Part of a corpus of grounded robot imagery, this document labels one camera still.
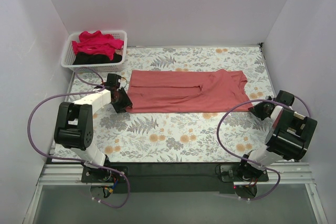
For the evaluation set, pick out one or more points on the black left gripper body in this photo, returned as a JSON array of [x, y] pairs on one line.
[[123, 101]]

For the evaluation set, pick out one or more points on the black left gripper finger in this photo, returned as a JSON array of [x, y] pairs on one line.
[[124, 98], [120, 108]]

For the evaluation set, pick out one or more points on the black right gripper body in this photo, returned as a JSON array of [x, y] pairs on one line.
[[259, 109]]

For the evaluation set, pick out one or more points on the salmon pink t-shirt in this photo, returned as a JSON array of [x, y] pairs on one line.
[[187, 92]]

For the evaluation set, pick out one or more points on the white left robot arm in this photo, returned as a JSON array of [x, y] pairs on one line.
[[74, 124]]

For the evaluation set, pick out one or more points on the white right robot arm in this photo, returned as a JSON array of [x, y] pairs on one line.
[[288, 138]]

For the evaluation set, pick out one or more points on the floral patterned table mat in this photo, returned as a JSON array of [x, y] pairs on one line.
[[187, 137]]

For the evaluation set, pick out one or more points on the black t-shirt in basket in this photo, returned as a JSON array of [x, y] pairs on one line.
[[87, 59]]

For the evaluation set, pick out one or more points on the magenta t-shirt in basket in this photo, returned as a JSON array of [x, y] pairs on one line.
[[97, 43]]

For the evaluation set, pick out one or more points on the white plastic laundry basket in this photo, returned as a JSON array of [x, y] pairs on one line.
[[68, 55]]

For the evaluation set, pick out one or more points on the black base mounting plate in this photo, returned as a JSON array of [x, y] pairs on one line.
[[174, 177]]

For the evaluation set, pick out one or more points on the aluminium frame rail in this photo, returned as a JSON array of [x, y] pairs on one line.
[[70, 174]]

